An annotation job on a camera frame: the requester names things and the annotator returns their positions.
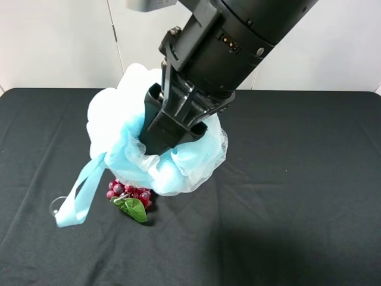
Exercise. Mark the light blue bath loofah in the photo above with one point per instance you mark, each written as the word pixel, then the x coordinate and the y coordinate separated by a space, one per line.
pixel 115 120

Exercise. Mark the black tablecloth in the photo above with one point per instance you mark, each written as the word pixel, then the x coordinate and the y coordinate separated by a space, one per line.
pixel 297 201

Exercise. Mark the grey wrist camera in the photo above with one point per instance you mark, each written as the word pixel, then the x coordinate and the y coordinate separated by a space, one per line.
pixel 149 5

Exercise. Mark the red artificial grape bunch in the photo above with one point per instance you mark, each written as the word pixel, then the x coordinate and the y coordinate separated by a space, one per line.
pixel 132 200

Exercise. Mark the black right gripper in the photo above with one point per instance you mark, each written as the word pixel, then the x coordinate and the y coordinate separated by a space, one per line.
pixel 207 60

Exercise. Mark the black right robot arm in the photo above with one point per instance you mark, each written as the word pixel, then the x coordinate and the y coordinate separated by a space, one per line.
pixel 287 14

